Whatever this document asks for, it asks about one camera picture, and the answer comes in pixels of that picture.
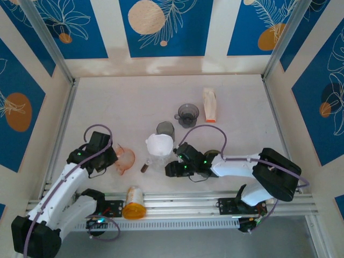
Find clear carafe with brown handle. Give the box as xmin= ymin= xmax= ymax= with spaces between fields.
xmin=141 ymin=152 xmax=173 ymax=174

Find clear plastic dripper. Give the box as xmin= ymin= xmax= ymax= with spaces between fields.
xmin=145 ymin=133 xmax=174 ymax=160

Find pink translucent carafe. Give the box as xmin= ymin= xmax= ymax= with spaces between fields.
xmin=114 ymin=144 xmax=136 ymax=176

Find white paper coffee filter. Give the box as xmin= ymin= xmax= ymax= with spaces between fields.
xmin=146 ymin=134 xmax=173 ymax=156

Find grey carafe with brown handle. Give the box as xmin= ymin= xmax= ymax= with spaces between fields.
xmin=155 ymin=121 xmax=177 ymax=142

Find smoke grey plastic dripper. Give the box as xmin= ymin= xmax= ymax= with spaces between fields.
xmin=174 ymin=103 xmax=200 ymax=129

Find coffee filter packet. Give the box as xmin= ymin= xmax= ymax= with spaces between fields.
xmin=202 ymin=87 xmax=217 ymax=124

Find orange pill bottle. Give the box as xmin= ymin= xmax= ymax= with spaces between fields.
xmin=122 ymin=185 xmax=148 ymax=220

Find black left controller board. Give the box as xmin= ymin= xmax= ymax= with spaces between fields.
xmin=85 ymin=217 xmax=109 ymax=231

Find black controller board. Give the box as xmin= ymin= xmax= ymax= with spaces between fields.
xmin=237 ymin=217 xmax=261 ymax=234
xmin=85 ymin=217 xmax=109 ymax=231

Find black right controller board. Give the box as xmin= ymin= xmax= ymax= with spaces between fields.
xmin=237 ymin=217 xmax=261 ymax=234

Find thin black right gripper cable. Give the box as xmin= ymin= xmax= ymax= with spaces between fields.
xmin=189 ymin=173 xmax=212 ymax=183

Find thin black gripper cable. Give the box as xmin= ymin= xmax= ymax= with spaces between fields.
xmin=88 ymin=168 xmax=107 ymax=178
xmin=189 ymin=173 xmax=212 ymax=183

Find thin black left gripper cable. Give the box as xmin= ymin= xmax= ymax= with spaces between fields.
xmin=88 ymin=168 xmax=107 ymax=178

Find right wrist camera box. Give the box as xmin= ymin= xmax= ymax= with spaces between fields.
xmin=175 ymin=143 xmax=203 ymax=162

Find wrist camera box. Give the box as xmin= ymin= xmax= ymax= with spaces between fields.
xmin=175 ymin=143 xmax=203 ymax=162
xmin=89 ymin=131 xmax=113 ymax=153

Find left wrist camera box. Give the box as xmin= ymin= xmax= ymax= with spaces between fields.
xmin=89 ymin=131 xmax=113 ymax=153

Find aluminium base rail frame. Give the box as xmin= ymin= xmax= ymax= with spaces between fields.
xmin=23 ymin=190 xmax=315 ymax=221

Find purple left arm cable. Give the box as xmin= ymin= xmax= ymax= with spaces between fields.
xmin=23 ymin=124 xmax=121 ymax=256

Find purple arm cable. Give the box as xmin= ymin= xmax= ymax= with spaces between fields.
xmin=23 ymin=124 xmax=121 ymax=256
xmin=178 ymin=125 xmax=310 ymax=233

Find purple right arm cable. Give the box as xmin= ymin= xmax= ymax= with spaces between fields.
xmin=178 ymin=125 xmax=310 ymax=233

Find aluminium side rail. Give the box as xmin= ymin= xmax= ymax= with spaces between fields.
xmin=40 ymin=77 xmax=79 ymax=199
xmin=262 ymin=77 xmax=303 ymax=193

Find white slotted cable duct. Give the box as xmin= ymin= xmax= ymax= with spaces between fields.
xmin=60 ymin=219 xmax=241 ymax=232

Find aluminium corner post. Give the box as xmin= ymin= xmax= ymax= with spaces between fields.
xmin=262 ymin=0 xmax=314 ymax=81
xmin=20 ymin=0 xmax=76 ymax=84

